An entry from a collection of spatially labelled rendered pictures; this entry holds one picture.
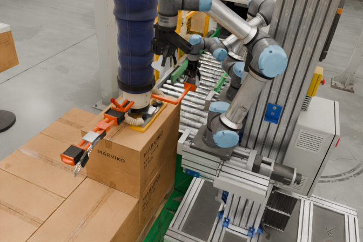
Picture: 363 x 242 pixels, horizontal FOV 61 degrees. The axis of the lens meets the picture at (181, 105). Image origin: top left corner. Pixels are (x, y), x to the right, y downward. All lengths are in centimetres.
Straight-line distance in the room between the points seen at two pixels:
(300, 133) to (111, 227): 116
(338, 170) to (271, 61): 234
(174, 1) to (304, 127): 92
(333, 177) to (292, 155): 163
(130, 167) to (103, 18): 179
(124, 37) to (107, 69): 180
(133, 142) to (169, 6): 90
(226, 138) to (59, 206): 113
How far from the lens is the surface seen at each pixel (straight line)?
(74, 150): 155
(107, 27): 324
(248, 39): 138
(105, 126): 169
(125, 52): 172
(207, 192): 253
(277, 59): 128
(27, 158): 242
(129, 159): 182
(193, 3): 115
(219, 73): 343
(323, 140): 169
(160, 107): 202
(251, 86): 134
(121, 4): 161
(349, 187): 336
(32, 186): 222
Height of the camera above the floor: 213
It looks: 34 degrees down
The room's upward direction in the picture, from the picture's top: 5 degrees clockwise
